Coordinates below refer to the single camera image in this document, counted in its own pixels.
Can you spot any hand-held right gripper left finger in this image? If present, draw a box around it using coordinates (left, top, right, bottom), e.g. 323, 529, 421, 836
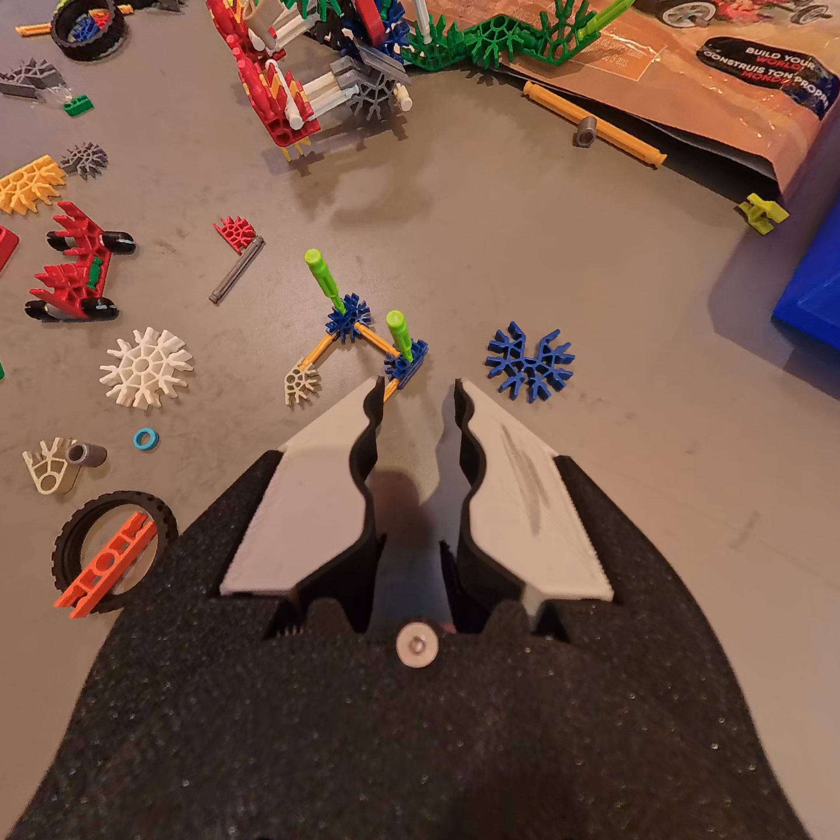
218, 376, 388, 632

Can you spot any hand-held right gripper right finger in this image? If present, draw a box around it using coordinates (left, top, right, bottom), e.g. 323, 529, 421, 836
438, 378, 616, 635

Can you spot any blue and yellow rod assembly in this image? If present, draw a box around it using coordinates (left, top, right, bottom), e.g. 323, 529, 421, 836
283, 248, 429, 406

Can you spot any blue double connector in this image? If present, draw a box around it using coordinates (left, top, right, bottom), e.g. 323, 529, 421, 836
486, 322, 576, 404

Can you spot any orange ladder connector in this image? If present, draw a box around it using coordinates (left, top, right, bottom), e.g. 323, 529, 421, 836
52, 512, 158, 620

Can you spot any white snowflake connector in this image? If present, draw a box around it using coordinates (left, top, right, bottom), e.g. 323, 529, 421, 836
98, 326, 195, 412

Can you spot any black rubber tyre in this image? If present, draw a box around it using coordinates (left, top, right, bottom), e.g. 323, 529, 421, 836
51, 0, 127, 63
51, 491, 179, 614

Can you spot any beige connector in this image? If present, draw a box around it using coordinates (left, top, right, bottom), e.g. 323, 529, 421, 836
21, 437, 76, 496

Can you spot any grey rod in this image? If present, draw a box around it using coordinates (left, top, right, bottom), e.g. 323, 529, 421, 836
209, 236, 266, 305

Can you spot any small red connector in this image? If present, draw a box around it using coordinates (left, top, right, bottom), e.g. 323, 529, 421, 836
212, 215, 257, 256

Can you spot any red assembly with black wheels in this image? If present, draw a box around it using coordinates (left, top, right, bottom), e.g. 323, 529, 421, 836
24, 200, 137, 322

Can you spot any blue plastic lid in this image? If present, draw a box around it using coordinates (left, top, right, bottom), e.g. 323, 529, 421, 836
771, 197, 840, 403

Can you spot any yellow-green clip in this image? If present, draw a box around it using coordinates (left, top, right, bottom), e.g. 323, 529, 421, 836
736, 192, 790, 236

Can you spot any long yellow rod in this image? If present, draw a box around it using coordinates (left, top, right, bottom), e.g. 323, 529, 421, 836
523, 80, 668, 169

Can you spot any multicolour toy model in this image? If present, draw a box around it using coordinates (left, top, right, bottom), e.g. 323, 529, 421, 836
205, 0, 414, 158

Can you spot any small grey snowflake connector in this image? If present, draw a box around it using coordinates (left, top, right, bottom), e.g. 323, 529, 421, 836
60, 142, 109, 180

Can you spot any yellow fan connector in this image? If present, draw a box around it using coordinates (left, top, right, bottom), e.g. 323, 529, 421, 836
0, 155, 68, 216

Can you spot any dark grey connector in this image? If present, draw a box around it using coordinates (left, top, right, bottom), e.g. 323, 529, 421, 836
0, 58, 67, 99

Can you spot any green connector chain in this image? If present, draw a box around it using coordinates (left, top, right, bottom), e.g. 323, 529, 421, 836
400, 0, 637, 72

